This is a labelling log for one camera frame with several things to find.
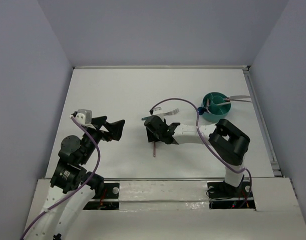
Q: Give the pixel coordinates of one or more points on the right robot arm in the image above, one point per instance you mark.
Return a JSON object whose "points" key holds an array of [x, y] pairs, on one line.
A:
{"points": [[224, 139]]}

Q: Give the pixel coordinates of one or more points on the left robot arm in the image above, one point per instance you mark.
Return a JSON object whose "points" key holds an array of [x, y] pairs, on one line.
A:
{"points": [[72, 186]]}

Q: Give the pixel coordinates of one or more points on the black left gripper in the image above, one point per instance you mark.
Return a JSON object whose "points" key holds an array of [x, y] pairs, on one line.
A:
{"points": [[102, 128]]}

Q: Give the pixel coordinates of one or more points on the blue spoon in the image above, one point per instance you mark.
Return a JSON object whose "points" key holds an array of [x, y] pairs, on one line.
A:
{"points": [[201, 110]]}

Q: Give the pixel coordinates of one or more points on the fork with teal handle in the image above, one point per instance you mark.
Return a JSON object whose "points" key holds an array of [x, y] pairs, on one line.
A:
{"points": [[169, 113]]}

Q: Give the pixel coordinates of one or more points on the silver spoon pink handle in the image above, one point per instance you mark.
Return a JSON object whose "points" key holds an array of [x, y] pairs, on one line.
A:
{"points": [[206, 106]]}

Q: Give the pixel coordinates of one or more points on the fork with pink handle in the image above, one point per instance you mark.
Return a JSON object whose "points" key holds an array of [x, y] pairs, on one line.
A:
{"points": [[228, 101]]}

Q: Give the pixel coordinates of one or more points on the knife with pink handle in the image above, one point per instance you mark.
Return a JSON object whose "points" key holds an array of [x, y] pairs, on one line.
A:
{"points": [[238, 97]]}

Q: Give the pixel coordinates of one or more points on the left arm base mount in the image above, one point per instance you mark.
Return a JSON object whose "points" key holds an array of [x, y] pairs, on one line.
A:
{"points": [[107, 200]]}

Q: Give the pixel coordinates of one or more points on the teal round utensil holder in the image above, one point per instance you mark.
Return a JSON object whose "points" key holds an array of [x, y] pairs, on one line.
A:
{"points": [[215, 112]]}

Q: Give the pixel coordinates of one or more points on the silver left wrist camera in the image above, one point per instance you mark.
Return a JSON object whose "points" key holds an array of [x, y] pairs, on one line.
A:
{"points": [[82, 116]]}

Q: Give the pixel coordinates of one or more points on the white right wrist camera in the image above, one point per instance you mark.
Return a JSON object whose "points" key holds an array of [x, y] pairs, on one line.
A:
{"points": [[157, 111]]}

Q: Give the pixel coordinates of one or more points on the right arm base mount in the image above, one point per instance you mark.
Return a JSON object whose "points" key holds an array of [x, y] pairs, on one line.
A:
{"points": [[224, 196]]}

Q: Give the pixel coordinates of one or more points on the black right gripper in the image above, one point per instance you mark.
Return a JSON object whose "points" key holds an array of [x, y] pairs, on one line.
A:
{"points": [[151, 136]]}

